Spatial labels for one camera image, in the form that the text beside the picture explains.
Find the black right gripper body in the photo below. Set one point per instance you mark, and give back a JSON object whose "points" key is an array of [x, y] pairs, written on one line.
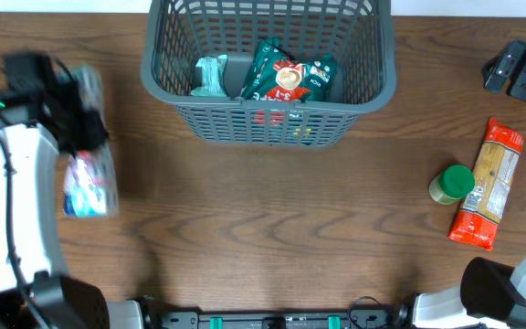
{"points": [[506, 67]]}

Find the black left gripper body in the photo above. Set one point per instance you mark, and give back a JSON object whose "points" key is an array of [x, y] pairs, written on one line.
{"points": [[86, 128]]}

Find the Kleenex tissue multipack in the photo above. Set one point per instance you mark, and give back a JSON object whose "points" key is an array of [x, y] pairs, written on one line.
{"points": [[90, 187]]}

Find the mint green wipes packet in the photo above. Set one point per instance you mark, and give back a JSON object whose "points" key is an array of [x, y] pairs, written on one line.
{"points": [[212, 73]]}

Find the green coffee mix bag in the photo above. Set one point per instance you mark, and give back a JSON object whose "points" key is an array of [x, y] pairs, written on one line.
{"points": [[275, 76]]}

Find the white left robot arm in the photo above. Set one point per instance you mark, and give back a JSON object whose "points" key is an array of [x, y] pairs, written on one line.
{"points": [[48, 110]]}

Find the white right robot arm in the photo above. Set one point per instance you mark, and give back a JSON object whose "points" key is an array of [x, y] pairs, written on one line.
{"points": [[490, 294]]}

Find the green lid jar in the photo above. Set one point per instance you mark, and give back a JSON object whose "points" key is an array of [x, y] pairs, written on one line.
{"points": [[451, 185]]}

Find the orange pasta packet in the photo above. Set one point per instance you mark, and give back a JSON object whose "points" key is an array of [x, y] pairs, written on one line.
{"points": [[481, 211]]}

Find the grey plastic basket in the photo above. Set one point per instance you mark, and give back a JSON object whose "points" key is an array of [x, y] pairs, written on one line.
{"points": [[359, 35]]}

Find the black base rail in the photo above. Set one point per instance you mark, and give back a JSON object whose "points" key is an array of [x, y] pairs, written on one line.
{"points": [[139, 313]]}

